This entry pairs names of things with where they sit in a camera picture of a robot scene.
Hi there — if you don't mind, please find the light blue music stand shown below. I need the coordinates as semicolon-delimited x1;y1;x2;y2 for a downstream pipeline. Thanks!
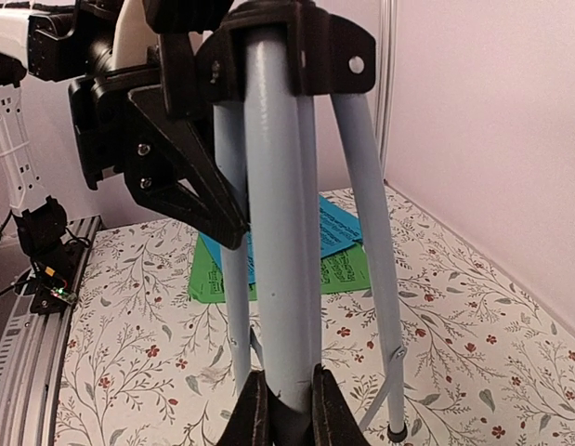
198;1;408;445

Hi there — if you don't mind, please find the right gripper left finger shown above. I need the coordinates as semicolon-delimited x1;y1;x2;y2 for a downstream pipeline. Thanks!
219;371;269;446

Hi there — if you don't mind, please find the blue sheet music page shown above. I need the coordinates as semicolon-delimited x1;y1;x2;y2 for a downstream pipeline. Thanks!
198;196;362;268

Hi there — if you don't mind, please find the left aluminium frame post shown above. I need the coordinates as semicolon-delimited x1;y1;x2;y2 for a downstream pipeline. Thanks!
374;0;399;177

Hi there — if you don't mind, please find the front aluminium rail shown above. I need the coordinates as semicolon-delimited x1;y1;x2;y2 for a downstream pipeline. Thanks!
0;237;73;445

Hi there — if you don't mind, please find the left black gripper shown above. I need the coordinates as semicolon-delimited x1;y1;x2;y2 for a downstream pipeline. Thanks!
69;33;248;250

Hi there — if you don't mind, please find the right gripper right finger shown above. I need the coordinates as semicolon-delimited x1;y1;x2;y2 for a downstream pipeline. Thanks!
312;364;369;446

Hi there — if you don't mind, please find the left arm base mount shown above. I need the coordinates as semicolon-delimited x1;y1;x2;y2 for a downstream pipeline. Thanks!
14;240;88;315

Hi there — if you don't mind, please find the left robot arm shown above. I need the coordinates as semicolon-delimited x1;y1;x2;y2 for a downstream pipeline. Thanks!
0;1;248;281

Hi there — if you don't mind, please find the green sheet music page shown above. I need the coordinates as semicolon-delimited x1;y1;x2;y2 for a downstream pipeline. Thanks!
188;237;371;304

